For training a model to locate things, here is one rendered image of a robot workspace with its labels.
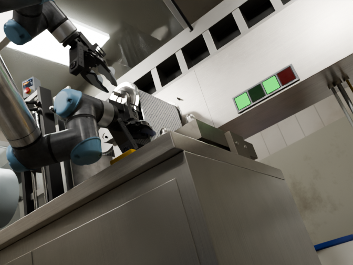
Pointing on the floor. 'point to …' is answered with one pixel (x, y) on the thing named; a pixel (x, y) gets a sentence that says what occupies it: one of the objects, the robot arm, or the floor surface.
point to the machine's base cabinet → (177, 222)
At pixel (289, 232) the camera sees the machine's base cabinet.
